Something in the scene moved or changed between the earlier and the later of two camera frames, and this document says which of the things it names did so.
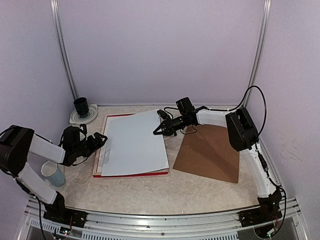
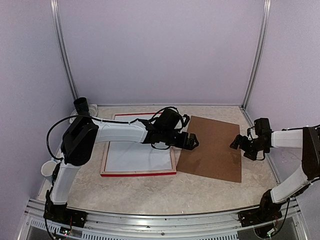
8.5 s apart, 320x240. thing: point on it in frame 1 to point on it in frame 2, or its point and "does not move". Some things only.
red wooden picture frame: (99, 163) to (113, 173)
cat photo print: (132, 147) does not move
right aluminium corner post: (266, 17) does not move
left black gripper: (94, 146) to (190, 146)
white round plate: (76, 118) does not move
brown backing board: (209, 152) does not move
